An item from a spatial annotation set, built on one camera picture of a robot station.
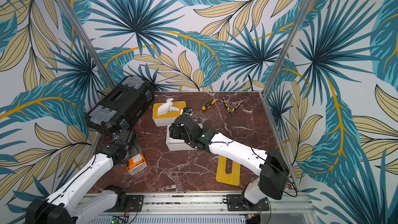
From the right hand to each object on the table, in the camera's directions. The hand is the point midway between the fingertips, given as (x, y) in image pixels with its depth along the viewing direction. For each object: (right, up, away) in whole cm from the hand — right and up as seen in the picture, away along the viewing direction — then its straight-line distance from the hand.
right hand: (172, 128), depth 76 cm
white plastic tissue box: (-6, +10, +14) cm, 19 cm away
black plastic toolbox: (-32, +10, +14) cm, 37 cm away
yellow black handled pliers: (+33, +10, +34) cm, 49 cm away
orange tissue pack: (-19, -18, +2) cm, 26 cm away
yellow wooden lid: (+31, -27, +6) cm, 42 cm away
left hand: (-23, -14, +6) cm, 28 cm away
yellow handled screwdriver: (+20, +12, +34) cm, 41 cm away
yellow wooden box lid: (0, +12, +30) cm, 32 cm away
